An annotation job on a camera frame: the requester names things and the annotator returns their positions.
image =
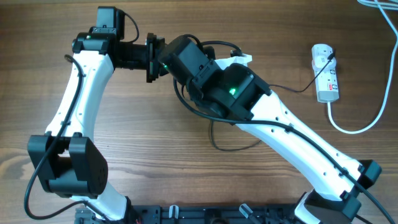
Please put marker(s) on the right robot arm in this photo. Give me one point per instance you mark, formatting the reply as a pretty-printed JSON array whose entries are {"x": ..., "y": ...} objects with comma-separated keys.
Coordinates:
[{"x": 229, "y": 92}]

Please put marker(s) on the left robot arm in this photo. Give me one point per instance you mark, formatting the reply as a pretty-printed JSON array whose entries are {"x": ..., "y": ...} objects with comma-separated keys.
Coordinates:
[{"x": 66, "y": 161}]

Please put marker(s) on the white power strip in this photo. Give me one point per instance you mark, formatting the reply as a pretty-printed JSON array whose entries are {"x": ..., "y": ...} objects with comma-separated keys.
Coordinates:
[{"x": 326, "y": 80}]

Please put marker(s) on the white charger adapter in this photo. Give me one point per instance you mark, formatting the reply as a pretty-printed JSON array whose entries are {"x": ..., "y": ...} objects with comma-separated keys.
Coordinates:
[{"x": 323, "y": 62}]

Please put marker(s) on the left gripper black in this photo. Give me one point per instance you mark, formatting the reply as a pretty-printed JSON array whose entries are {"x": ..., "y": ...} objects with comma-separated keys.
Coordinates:
[{"x": 153, "y": 48}]

